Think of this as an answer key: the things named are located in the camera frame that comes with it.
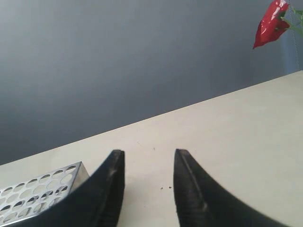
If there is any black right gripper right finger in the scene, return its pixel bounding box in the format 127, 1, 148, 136
174, 149, 303, 227

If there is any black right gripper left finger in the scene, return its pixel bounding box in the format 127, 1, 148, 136
26, 149, 125, 227

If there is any stainless steel test tube rack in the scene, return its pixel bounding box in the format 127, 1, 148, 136
0, 162, 89, 227

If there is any red artificial flower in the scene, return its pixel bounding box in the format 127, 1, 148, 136
252, 0, 303, 49

